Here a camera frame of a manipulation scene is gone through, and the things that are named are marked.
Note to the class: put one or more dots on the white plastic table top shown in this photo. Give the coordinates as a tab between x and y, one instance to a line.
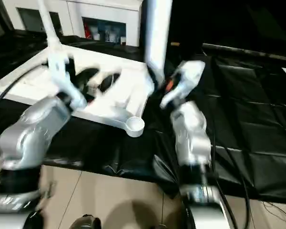
124	100

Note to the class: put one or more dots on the white plastic table leg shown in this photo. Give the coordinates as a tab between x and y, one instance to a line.
158	38
50	24

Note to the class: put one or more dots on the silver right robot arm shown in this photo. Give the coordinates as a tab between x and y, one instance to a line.
195	143

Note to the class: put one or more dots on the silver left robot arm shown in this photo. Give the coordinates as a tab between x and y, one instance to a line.
28	138

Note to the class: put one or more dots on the small yellow tag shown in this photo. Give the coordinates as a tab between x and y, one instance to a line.
175	44

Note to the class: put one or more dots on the white sideboard with glass doors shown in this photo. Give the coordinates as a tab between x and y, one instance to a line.
109	14

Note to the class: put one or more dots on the black work mat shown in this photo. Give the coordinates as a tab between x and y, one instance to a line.
248	119

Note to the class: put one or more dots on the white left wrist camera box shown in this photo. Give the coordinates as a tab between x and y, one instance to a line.
64	76

